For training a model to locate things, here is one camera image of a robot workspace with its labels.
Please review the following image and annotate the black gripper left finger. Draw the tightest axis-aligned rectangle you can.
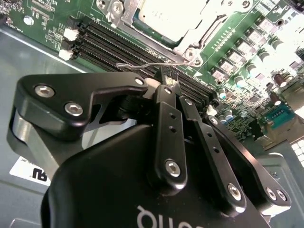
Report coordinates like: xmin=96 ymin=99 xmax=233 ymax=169
xmin=6 ymin=67 xmax=189 ymax=195

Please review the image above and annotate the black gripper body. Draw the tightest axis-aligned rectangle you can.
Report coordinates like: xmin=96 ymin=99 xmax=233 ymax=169
xmin=39 ymin=123 xmax=272 ymax=228

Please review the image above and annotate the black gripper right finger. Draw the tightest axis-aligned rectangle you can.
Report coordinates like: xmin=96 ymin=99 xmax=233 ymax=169
xmin=171 ymin=73 xmax=292 ymax=217

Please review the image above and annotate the thin wire locking lever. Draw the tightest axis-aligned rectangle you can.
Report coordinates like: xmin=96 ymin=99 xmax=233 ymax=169
xmin=115 ymin=60 xmax=199 ymax=70

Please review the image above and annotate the metal socket cover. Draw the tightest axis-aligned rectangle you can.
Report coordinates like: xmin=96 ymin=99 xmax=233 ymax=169
xmin=122 ymin=0 xmax=237 ymax=57

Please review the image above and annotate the silver CPU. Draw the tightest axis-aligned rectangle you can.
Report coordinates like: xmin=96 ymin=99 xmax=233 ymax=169
xmin=132 ymin=0 xmax=202 ymax=48

